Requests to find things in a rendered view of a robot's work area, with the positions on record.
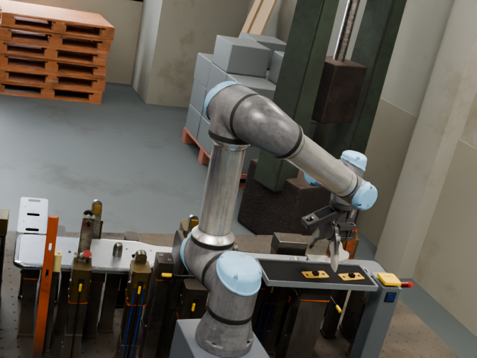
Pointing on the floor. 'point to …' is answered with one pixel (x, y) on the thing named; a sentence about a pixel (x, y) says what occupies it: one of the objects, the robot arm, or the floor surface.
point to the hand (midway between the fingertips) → (319, 260)
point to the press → (321, 104)
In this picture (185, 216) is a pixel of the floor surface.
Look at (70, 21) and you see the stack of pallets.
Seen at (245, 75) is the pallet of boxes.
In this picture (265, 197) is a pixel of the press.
